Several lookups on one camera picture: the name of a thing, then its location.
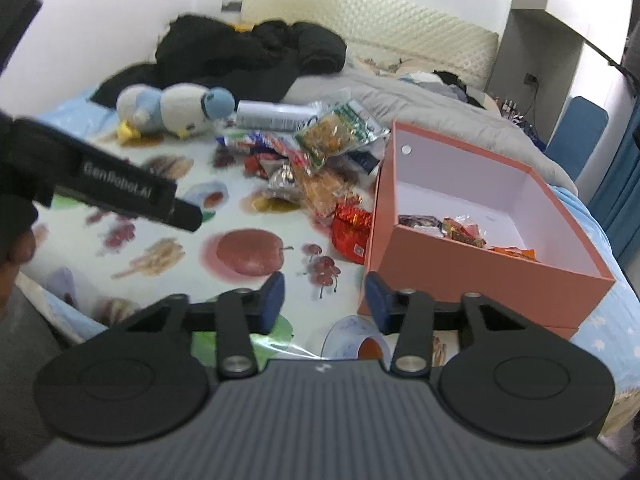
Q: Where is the orange label snack bag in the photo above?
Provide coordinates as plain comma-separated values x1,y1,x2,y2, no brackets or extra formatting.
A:
487,246,537,262

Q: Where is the brown sticks snack packet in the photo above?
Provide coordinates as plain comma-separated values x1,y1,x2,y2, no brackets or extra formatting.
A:
442,217,486,248

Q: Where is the dark brown snack bag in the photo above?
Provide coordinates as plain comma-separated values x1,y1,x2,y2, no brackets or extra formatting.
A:
398,214,445,237

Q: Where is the red foil snack packet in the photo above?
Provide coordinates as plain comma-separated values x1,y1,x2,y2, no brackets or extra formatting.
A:
331,203,372,264

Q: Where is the blue white snack bag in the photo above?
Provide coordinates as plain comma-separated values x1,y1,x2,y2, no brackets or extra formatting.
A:
216,130,290,158

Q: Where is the silver orange snack bag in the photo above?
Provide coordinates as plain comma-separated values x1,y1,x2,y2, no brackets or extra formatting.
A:
264,160,361,219

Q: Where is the green clear snack bag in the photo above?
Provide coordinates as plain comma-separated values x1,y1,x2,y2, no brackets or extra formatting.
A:
294,99,390,171

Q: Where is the person left hand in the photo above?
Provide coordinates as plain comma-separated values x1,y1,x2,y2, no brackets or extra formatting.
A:
0,230,36,318

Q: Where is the light blue star bedsheet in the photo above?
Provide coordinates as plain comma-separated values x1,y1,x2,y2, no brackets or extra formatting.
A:
24,96,639,430

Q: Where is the blue white plush bird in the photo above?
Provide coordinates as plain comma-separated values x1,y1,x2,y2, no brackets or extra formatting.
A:
116,84,235,143

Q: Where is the pink cardboard box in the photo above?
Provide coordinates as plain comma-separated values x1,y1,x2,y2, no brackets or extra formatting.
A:
366,122,615,338

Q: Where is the blue curtain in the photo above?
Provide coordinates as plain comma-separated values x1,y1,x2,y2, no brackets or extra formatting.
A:
588,100,640,268

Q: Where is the small red snack packet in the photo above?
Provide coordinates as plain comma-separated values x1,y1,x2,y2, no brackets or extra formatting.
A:
243,154,273,179

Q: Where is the white cylindrical tube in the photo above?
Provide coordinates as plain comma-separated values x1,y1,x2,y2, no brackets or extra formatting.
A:
235,101,322,132

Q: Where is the black jacket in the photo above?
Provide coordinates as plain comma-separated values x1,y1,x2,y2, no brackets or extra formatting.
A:
91,14,347,108

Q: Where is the clear blue plastic bag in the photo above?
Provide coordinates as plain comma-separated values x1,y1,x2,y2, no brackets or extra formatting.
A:
345,150,381,176

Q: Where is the blue chair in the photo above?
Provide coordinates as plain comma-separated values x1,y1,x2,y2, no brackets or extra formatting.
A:
544,96,608,180

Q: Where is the grey quilt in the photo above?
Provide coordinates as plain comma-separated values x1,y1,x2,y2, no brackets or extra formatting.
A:
283,66,578,194

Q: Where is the dark clothes pile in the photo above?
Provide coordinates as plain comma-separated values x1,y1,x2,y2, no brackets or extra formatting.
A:
399,70,485,108

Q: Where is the cream quilted headboard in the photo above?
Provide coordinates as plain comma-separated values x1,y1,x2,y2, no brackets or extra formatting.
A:
240,0,499,89

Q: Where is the grey bedside shelf unit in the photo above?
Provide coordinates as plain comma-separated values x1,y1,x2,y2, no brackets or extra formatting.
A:
487,0,632,139

